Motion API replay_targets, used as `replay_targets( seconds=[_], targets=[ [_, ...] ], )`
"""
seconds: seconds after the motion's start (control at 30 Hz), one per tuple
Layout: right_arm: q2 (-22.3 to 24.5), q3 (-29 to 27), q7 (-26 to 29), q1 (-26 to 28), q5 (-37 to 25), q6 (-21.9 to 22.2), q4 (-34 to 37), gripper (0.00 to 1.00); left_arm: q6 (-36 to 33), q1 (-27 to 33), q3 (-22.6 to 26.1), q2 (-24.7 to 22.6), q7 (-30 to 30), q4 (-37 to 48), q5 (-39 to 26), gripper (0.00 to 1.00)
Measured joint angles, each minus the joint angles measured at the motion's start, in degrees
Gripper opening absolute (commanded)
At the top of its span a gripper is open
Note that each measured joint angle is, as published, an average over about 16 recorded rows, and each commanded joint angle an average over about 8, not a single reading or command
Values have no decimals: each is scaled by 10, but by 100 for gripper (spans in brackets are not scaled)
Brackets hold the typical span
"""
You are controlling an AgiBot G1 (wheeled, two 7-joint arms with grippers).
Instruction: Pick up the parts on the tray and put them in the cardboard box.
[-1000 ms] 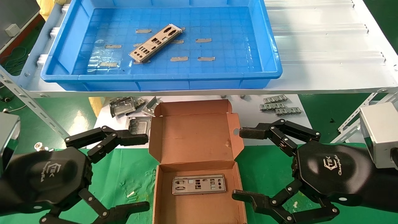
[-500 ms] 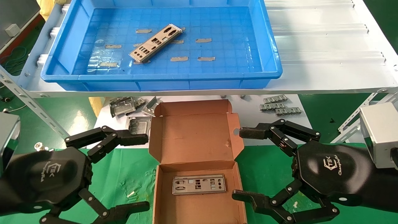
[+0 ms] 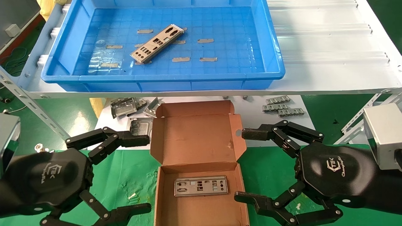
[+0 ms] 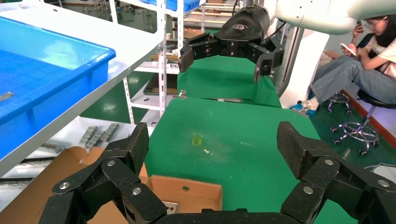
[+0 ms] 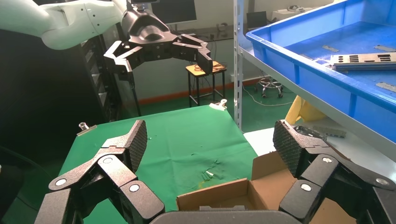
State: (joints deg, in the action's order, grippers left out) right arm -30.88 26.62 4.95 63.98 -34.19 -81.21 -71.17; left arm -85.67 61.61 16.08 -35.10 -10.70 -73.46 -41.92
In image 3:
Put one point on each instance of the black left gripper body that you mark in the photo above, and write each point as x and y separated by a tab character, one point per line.
47	179

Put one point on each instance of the yellow mesh sack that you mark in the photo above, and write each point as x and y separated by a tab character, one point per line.
44	9

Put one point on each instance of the small metal bracket piece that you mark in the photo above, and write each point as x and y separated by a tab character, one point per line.
141	103

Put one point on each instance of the large bent metal bracket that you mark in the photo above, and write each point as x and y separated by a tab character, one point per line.
124	106

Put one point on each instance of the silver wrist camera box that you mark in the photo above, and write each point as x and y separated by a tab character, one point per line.
8	138
384	135

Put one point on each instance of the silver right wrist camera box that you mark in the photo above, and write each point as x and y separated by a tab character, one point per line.
384	135

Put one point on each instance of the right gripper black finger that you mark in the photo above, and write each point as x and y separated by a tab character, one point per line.
282	131
270	207

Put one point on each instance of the metal binder clip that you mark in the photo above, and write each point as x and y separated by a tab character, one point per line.
39	147

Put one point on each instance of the white wall box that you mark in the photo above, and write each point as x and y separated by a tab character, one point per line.
12	30

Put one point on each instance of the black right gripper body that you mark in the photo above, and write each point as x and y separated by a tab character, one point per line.
336	172

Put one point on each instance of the brown tape piece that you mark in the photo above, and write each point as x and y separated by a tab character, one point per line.
180	42
138	45
114	46
205	40
109	65
181	59
208	59
145	31

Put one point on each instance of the grey perforated shelf post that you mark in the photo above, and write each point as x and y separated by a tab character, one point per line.
358	117
31	103

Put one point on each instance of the rectangular metal frame part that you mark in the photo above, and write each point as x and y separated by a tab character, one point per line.
139	124

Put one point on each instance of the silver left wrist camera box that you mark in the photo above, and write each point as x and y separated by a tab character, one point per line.
8	138

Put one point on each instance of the silver metal I/O shield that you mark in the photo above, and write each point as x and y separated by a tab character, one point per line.
204	193
138	56

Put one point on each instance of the brown cardboard box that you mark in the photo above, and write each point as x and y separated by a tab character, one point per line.
194	141

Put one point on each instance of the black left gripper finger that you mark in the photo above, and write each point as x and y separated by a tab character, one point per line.
106	138
125	212

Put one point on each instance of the green table cloth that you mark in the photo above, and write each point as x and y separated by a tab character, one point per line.
125	175

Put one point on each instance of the blue plastic tray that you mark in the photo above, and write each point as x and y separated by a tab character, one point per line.
235	47

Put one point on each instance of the angled metal plate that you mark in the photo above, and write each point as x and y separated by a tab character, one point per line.
152	108

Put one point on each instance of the small white tape scrap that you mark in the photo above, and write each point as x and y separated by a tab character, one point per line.
132	196
298	206

